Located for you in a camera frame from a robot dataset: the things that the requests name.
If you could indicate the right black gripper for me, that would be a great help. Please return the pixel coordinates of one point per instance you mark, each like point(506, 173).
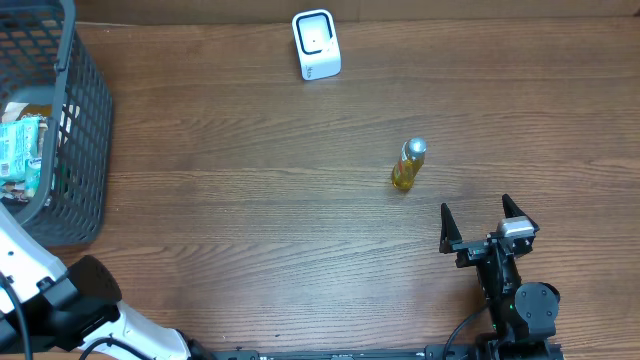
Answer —
point(472, 250)

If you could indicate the yellow liquid bottle silver cap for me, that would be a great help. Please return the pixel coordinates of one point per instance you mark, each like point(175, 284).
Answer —
point(411, 159)

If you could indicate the teal tissue pack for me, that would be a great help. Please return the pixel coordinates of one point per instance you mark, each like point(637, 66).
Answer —
point(32, 177)
point(19, 144)

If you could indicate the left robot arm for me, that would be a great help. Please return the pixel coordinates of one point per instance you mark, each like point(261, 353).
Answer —
point(46, 305)

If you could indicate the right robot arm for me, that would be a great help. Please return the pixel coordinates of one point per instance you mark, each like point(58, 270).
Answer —
point(523, 315)

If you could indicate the white barcode scanner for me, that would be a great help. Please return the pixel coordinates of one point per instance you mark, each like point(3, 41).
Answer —
point(316, 44)

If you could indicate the grey plastic shopping basket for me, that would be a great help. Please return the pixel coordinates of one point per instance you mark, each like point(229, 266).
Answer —
point(44, 62)

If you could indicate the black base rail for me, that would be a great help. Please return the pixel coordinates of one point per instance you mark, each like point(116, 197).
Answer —
point(430, 352)

